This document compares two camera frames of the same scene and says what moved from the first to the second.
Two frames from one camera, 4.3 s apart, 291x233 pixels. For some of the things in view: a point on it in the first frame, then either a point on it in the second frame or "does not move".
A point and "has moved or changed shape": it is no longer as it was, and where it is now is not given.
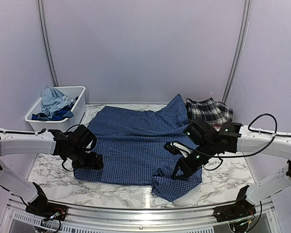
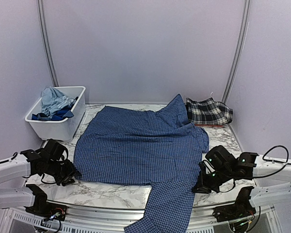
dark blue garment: x=55 y=115 does not move
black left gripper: x=91 y=164 -> x=72 y=172
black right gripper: x=187 y=169 -> x=202 y=185
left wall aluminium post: x=47 y=43 does not move
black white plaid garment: x=216 y=113 does not move
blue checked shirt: x=131 y=143 has moved or changed shape
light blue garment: x=53 y=100 does not move
